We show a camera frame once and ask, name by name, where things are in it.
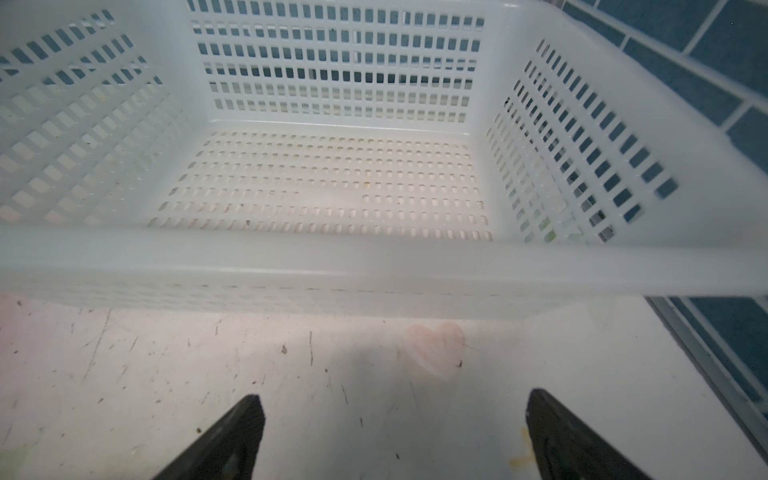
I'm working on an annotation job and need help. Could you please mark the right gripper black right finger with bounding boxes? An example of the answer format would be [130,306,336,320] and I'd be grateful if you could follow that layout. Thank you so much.
[526,388,650,480]

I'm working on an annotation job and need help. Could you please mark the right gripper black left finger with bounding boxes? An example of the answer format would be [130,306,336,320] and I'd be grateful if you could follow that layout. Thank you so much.
[155,394,265,480]

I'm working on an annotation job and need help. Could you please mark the white plastic basket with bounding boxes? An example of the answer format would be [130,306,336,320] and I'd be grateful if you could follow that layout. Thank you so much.
[1,1,767,319]

